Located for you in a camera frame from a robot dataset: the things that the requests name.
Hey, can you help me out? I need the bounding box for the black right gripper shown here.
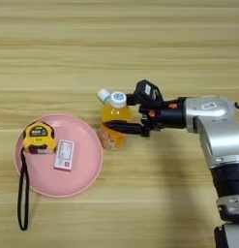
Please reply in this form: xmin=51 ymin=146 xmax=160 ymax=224
xmin=103 ymin=92 xmax=188 ymax=139

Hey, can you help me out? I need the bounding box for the orange juice bottle white cap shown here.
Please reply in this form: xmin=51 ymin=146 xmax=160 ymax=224
xmin=98 ymin=91 xmax=134 ymax=152

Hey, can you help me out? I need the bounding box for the small white red box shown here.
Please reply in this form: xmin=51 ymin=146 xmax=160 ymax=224
xmin=53 ymin=139 xmax=75 ymax=172

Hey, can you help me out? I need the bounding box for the yellow tape measure black strap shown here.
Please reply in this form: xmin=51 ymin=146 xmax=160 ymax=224
xmin=16 ymin=120 xmax=58 ymax=232

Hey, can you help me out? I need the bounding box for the white green glue stick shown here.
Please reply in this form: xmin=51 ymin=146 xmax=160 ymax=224
xmin=96 ymin=87 xmax=112 ymax=106

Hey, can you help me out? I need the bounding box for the pink round plate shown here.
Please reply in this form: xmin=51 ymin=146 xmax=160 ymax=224
xmin=14 ymin=113 xmax=105 ymax=199

